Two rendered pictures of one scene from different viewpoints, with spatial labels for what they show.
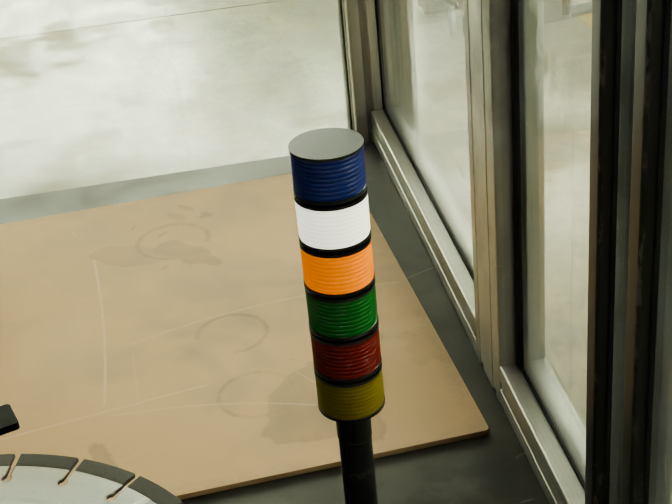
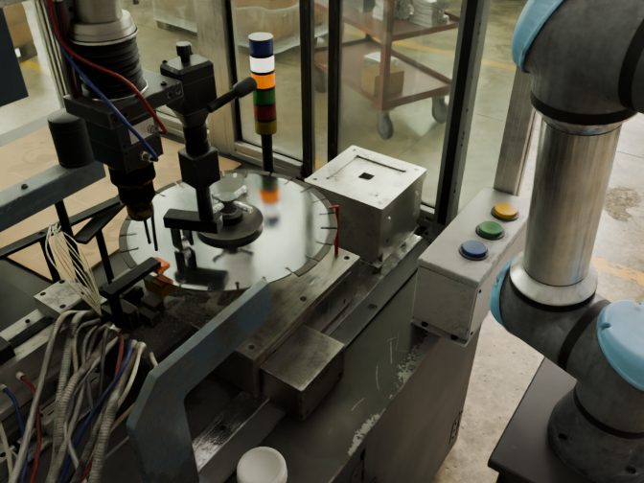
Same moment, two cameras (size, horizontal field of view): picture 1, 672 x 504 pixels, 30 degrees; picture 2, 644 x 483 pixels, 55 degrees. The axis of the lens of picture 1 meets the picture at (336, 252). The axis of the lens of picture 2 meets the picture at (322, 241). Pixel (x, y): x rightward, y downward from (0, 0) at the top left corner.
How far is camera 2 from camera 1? 79 cm
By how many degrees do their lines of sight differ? 41
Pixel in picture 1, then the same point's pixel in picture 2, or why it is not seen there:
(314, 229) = (264, 65)
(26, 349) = not seen: hidden behind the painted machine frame
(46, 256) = not seen: outside the picture
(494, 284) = (228, 111)
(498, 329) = (232, 127)
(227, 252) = not seen: hidden behind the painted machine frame
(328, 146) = (263, 36)
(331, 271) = (268, 79)
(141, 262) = (36, 166)
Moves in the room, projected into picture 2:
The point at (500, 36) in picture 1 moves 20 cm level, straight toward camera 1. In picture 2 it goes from (224, 13) to (276, 36)
